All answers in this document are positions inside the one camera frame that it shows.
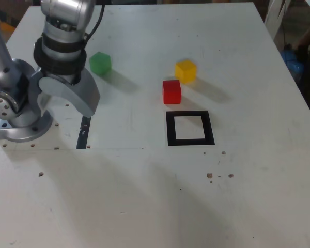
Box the black tape strip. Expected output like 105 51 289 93
76 115 92 150

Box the black tape square outline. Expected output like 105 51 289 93
165 110 215 147

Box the blue plastic object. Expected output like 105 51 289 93
280 49 305 76

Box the white frame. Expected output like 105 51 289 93
263 0 292 41

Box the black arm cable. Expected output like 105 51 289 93
82 0 106 50

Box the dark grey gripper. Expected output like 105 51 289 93
28 68 101 118

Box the green cube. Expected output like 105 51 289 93
89 51 112 76

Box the red cube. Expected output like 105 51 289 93
162 80 182 105

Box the yellow cube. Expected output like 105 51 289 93
174 59 198 85

